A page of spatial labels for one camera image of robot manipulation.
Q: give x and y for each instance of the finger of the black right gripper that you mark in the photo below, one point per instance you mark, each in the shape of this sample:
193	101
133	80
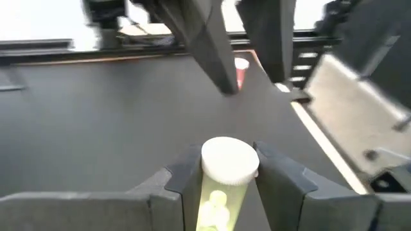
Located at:
273	32
205	38

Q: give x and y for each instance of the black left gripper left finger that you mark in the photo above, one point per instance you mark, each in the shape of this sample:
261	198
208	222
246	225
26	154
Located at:
187	192

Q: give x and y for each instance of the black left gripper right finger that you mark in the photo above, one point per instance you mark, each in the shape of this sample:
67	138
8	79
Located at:
282	192

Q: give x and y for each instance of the red pill bottle white cap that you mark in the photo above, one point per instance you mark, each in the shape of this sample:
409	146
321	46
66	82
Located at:
241	72

